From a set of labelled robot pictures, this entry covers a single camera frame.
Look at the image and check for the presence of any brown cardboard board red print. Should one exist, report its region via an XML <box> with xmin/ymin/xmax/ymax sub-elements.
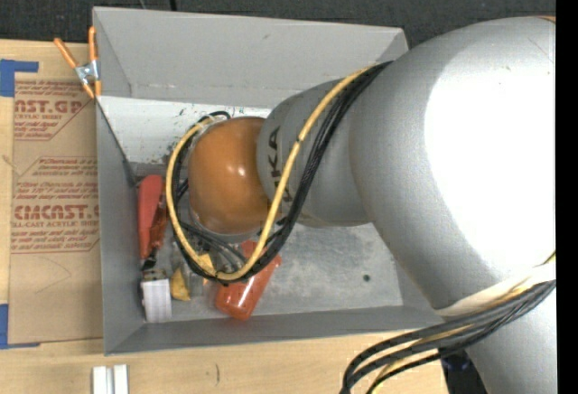
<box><xmin>0</xmin><ymin>38</ymin><xmax>106</xmax><ymax>346</ymax></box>

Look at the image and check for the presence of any white ribbed block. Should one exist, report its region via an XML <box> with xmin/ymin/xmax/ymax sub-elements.
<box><xmin>140</xmin><ymin>277</ymin><xmax>174</xmax><ymax>324</ymax></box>

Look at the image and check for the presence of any yellow toy fruit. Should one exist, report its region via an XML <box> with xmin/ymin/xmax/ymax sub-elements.
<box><xmin>170</xmin><ymin>267</ymin><xmax>193</xmax><ymax>303</ymax></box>

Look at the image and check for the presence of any red flat block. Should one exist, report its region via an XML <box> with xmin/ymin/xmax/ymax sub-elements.
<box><xmin>136</xmin><ymin>174</ymin><xmax>170</xmax><ymax>261</ymax></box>

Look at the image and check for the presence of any grey metal bin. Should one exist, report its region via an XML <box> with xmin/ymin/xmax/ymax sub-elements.
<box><xmin>91</xmin><ymin>6</ymin><xmax>447</xmax><ymax>357</ymax></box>

